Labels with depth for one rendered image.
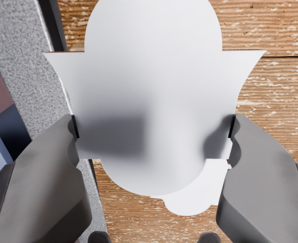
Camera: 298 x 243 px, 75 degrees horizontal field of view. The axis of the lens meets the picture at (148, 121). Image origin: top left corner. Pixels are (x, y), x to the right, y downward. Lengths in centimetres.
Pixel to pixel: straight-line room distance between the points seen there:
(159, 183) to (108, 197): 24
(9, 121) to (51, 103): 37
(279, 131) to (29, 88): 36
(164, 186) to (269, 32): 20
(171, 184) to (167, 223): 29
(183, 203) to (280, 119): 19
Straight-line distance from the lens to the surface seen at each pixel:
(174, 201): 34
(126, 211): 41
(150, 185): 16
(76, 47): 23
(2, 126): 66
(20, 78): 32
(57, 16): 28
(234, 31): 25
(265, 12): 26
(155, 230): 46
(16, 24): 30
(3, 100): 162
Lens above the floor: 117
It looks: 60 degrees down
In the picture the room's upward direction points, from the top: 178 degrees counter-clockwise
